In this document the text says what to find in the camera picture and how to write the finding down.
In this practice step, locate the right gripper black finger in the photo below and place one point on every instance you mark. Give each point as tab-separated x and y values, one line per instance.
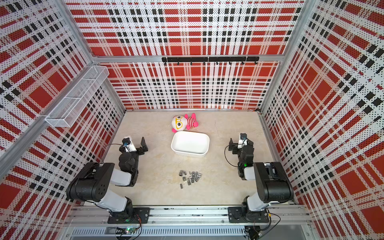
232	145
243	136

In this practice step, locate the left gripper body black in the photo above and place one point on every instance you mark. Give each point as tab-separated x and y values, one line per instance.
135	156

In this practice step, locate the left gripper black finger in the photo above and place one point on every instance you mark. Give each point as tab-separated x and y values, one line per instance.
144	148
126	141

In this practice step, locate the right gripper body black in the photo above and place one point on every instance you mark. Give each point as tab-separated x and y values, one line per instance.
239	152

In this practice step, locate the large chrome socket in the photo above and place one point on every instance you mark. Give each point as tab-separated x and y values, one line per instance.
182	173

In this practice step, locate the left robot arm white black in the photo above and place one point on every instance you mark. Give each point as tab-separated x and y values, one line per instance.
91	185

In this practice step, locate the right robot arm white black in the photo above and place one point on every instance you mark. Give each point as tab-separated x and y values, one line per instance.
273	185

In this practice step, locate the white plastic storage box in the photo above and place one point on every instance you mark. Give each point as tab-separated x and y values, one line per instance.
190	144

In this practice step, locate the pink striped plush doll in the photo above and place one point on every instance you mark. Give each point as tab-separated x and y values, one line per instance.
182	123

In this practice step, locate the green circuit board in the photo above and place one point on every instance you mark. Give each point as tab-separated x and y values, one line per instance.
124	231

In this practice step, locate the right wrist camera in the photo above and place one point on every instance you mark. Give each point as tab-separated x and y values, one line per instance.
242	143

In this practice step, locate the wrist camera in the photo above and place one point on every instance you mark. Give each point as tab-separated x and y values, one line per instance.
130	147
242	143

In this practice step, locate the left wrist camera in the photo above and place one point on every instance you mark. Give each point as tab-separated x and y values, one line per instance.
130	147

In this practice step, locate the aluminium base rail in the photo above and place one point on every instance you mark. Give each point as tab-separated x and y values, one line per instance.
287	222

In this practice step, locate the black hook rail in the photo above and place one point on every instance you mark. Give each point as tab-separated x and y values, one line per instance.
209	59

